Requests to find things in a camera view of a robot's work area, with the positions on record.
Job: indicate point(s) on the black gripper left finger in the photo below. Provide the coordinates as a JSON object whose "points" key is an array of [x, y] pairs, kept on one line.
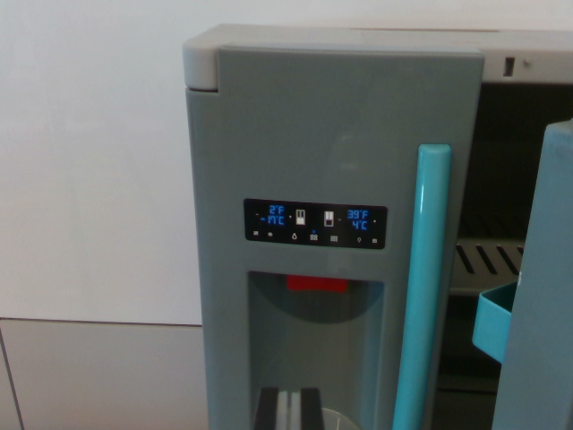
{"points": [[267, 410]]}

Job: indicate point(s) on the pale dispenser drip tray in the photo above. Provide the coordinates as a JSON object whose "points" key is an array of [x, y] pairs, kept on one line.
{"points": [[336, 418]]}

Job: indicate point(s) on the teal door shelf bin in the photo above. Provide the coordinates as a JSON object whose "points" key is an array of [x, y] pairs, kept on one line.
{"points": [[492, 322]]}

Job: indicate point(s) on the black temperature display panel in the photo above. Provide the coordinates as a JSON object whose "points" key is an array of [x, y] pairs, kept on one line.
{"points": [[313, 224]]}

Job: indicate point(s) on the grey slotted fridge shelf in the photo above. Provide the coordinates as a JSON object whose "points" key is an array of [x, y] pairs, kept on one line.
{"points": [[488, 264]]}

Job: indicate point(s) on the grey fridge door with display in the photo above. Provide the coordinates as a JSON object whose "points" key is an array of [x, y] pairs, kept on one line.
{"points": [[286, 143]]}

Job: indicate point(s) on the grey toy fridge cabinet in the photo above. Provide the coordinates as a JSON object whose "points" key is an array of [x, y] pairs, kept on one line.
{"points": [[447, 41]]}

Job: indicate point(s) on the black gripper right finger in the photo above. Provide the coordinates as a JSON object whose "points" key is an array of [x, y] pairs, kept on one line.
{"points": [[312, 410]]}

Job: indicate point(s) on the red dispenser lever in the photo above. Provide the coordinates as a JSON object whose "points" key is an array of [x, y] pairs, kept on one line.
{"points": [[317, 284]]}

